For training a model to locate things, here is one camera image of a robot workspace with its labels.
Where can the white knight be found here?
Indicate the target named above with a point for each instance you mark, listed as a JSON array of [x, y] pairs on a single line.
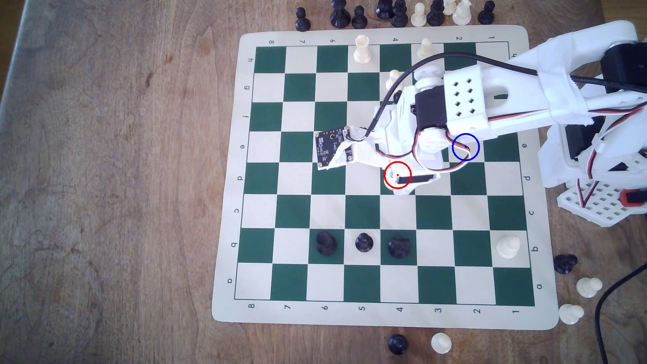
[[508, 246], [462, 12]]

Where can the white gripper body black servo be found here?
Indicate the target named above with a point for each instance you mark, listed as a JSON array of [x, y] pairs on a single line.
[[415, 179]]

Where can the red clamp part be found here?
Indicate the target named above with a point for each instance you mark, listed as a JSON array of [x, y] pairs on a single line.
[[634, 197]]

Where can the white chess piece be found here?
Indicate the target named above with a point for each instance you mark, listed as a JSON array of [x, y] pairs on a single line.
[[449, 6]]

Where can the black rook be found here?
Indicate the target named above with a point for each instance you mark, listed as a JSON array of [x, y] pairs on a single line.
[[326, 242]]

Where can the black knight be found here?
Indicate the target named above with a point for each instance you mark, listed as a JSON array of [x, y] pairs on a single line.
[[565, 263], [399, 247]]

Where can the white rook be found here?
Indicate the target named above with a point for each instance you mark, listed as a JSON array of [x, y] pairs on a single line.
[[362, 49]]

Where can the black pawn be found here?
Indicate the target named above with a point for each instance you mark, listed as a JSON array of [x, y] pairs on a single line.
[[302, 19], [364, 242], [398, 344], [359, 17], [486, 12]]

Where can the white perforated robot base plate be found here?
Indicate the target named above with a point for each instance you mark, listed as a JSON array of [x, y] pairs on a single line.
[[601, 205]]

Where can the black bishop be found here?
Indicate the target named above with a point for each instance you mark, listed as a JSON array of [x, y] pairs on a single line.
[[340, 14]]

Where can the green and cream chess mat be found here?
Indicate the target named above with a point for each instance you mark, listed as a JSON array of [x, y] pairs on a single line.
[[303, 202]]

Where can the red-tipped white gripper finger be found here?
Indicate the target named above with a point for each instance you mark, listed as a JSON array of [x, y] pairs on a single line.
[[422, 186]]

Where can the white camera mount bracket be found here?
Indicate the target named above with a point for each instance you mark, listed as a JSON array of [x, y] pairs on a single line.
[[365, 151]]

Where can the white tape wrap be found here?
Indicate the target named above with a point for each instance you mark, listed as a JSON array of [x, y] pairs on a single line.
[[563, 96]]

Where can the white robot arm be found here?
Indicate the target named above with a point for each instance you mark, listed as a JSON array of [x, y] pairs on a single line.
[[510, 91]]

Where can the black camera circuit board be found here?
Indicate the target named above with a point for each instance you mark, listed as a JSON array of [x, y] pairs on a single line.
[[331, 147]]

